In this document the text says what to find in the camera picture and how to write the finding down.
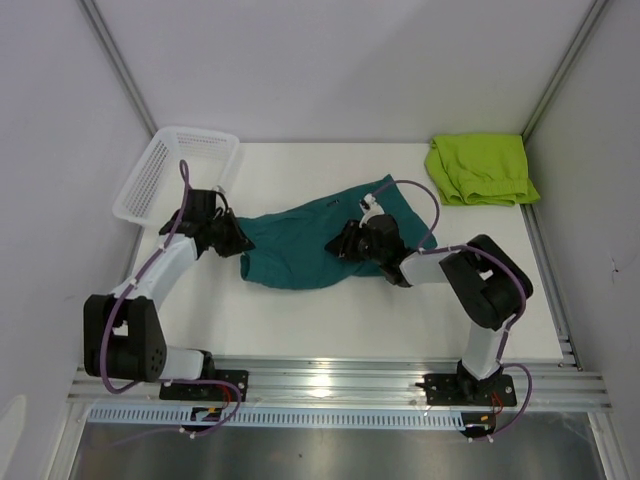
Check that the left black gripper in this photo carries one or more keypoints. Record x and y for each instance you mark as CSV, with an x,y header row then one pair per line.
x,y
239,243

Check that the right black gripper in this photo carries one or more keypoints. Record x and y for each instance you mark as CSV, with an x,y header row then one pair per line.
x,y
343,244

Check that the teal green shorts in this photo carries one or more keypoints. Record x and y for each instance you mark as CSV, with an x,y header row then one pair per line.
x,y
289,247

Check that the lime green shorts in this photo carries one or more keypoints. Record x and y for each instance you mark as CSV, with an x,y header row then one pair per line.
x,y
480,169

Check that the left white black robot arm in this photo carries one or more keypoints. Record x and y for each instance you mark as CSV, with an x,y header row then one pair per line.
x,y
123,341

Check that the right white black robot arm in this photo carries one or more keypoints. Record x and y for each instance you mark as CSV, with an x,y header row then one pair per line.
x,y
490,287

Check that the white plastic basket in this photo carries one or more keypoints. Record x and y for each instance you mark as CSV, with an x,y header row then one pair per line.
x,y
154,188

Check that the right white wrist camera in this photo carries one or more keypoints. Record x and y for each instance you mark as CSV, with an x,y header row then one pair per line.
x,y
370,209

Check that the aluminium mounting rail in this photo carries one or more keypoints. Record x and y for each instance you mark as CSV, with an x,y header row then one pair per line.
x,y
340,383

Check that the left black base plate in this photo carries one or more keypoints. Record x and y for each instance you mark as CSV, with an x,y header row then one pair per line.
x,y
219,392

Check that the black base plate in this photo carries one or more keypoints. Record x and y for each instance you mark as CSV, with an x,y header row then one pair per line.
x,y
461,389
219,392

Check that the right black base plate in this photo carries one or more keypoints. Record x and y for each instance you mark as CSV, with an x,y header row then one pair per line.
x,y
461,389

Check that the white slotted cable duct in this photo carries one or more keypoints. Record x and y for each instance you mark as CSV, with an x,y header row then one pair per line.
x,y
413,419

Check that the left aluminium frame post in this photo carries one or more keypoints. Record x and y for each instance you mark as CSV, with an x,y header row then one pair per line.
x,y
108,44

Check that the aluminium frame post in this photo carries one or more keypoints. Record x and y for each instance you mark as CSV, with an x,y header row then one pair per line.
x,y
108,44
586,29

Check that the right aluminium frame post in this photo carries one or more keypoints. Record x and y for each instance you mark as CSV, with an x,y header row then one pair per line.
x,y
586,29

